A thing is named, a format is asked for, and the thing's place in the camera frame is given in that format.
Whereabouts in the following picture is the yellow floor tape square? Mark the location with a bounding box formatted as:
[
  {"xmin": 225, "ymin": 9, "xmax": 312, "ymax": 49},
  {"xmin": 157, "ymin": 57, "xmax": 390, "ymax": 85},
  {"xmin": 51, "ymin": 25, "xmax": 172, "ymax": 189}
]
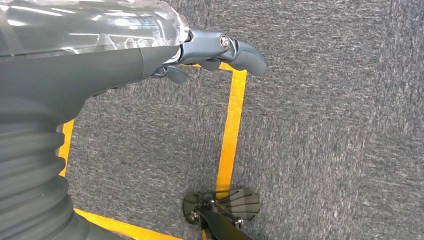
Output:
[{"xmin": 57, "ymin": 62, "xmax": 248, "ymax": 240}]

